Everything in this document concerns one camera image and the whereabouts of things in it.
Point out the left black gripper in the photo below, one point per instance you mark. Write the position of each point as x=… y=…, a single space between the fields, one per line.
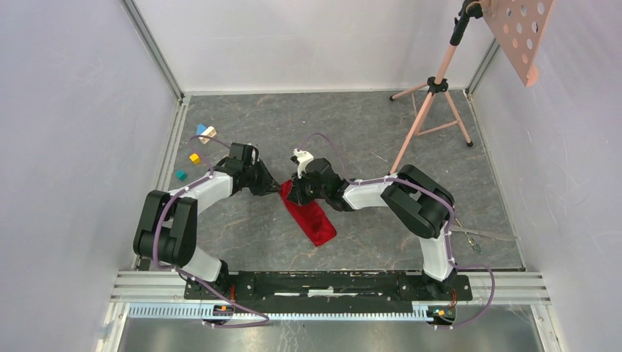
x=268 y=184

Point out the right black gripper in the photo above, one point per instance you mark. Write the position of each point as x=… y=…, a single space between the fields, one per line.
x=296 y=192

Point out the red cloth napkin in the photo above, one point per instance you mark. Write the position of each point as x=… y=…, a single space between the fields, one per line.
x=311 y=218

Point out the iridescent spoon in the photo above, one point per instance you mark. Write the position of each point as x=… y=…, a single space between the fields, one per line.
x=475 y=246

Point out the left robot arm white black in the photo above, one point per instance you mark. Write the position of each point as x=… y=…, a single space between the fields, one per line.
x=167 y=229

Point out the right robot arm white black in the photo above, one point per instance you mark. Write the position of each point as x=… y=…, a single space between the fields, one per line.
x=423 y=206

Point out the yellow toy cube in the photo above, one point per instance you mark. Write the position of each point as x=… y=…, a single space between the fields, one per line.
x=195 y=159

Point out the blue white toy block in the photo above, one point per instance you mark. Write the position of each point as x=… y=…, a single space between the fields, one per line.
x=206 y=133

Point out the teal toy cube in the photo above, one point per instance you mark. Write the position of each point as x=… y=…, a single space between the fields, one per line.
x=181 y=175

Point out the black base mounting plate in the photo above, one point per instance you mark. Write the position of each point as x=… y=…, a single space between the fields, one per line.
x=340 y=291

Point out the pink tripod stand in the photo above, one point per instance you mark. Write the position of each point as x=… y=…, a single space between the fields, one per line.
x=438 y=85

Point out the pink perforated board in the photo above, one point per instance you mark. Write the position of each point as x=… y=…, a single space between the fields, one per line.
x=518 y=26

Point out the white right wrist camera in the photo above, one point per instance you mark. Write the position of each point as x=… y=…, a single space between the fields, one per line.
x=301 y=158

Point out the white slotted cable duct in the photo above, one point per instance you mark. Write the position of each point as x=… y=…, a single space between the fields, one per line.
x=201 y=311

